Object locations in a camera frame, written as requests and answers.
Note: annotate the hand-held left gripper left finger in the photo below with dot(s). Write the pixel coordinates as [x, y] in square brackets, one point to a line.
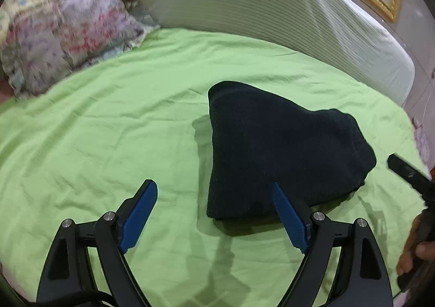
[141, 215]

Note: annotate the pink floral pillow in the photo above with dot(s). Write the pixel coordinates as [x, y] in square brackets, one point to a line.
[68, 35]

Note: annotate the green bedsheet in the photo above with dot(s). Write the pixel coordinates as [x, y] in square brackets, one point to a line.
[119, 116]

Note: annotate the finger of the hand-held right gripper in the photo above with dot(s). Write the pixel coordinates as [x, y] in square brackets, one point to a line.
[406, 169]

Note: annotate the checked pink cloth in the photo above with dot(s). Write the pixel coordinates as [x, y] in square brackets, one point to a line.
[424, 140]

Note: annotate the black pants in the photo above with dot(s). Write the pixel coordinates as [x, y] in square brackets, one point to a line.
[272, 140]

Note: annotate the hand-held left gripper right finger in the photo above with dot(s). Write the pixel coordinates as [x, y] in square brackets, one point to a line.
[290, 218]

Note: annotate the person's right hand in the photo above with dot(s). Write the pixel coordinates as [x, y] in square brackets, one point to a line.
[409, 246]

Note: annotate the white striped padded headboard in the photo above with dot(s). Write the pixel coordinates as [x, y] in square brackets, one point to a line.
[255, 4]

